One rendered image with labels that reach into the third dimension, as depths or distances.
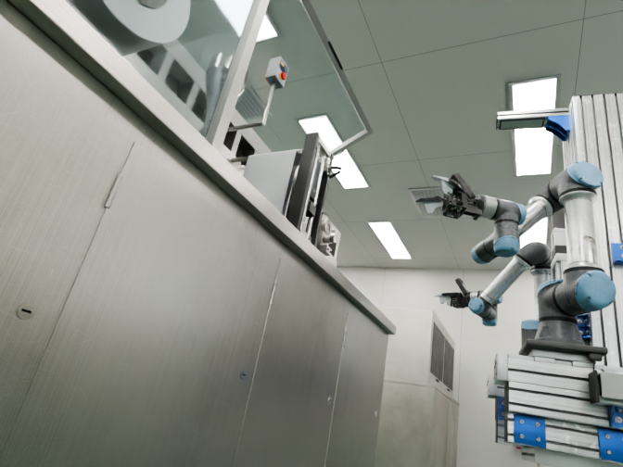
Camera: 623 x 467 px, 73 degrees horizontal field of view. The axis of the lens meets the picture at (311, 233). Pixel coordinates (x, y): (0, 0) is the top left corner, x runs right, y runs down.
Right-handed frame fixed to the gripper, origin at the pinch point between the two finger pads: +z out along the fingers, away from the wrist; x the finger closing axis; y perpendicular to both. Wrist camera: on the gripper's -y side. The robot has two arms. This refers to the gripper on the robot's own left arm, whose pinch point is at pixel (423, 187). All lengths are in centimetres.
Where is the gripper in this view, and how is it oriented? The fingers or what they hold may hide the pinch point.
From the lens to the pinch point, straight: 148.4
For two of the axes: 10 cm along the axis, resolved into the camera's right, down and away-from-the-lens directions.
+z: -9.7, -2.2, -0.5
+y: -1.6, 8.4, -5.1
